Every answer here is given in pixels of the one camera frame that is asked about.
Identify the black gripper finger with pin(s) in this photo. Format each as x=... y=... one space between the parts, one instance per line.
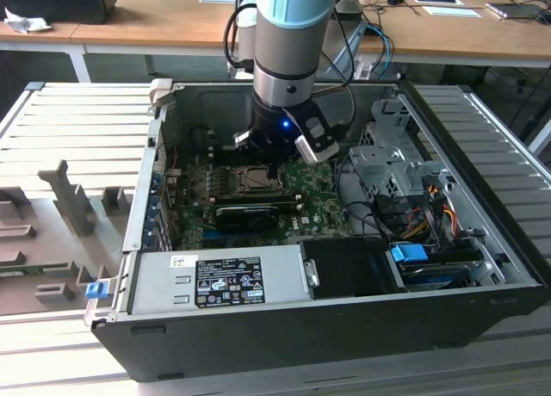
x=278 y=168
x=273 y=168

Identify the small square CPU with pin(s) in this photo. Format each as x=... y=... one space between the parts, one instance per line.
x=256 y=178

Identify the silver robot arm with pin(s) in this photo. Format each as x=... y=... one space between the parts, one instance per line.
x=288 y=47

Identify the black RAM slot bank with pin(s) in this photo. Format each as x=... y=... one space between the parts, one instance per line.
x=254 y=198
x=221 y=155

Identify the CPU socket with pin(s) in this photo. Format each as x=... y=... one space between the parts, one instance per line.
x=233 y=178

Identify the green motherboard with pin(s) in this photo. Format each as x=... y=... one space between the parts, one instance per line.
x=318 y=198

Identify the black graphics card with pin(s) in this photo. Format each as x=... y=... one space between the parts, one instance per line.
x=245 y=218

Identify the silver disk bay cage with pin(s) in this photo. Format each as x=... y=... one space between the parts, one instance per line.
x=379 y=165

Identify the beige case latch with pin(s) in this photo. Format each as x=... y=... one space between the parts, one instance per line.
x=160 y=90

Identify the black connector bundle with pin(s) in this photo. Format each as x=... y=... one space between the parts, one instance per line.
x=389 y=211

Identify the black power supply label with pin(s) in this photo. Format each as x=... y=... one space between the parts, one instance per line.
x=230 y=280

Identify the silver optical drive bay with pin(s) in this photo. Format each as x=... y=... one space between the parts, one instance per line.
x=389 y=112

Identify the white barcode sticker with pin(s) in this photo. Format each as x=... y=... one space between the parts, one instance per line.
x=183 y=261

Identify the wooden office desk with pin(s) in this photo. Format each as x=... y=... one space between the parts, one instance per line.
x=60 y=32
x=172 y=21

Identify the blue disk carrier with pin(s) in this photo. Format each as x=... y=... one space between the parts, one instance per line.
x=406 y=255

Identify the silver power supply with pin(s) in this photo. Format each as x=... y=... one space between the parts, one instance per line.
x=155 y=288

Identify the black open PC case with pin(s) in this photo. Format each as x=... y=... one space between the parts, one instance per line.
x=301 y=340

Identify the dark hard disk drive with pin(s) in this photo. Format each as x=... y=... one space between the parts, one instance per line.
x=439 y=275

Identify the blue plastic case clip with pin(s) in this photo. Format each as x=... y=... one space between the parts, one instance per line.
x=95 y=291

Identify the grey parts rack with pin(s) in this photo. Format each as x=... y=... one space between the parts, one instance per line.
x=56 y=241

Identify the black computer box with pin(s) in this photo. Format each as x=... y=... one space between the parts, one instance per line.
x=56 y=0

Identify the green RAM stick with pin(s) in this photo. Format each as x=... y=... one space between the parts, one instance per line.
x=39 y=269

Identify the crumpled white paper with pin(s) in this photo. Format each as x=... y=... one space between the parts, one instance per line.
x=26 y=24

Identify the grey notebook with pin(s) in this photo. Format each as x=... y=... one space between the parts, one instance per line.
x=516 y=10

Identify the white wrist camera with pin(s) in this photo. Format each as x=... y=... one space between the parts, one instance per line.
x=316 y=155

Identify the black camera bracket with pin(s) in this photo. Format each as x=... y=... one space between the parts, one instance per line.
x=327 y=133

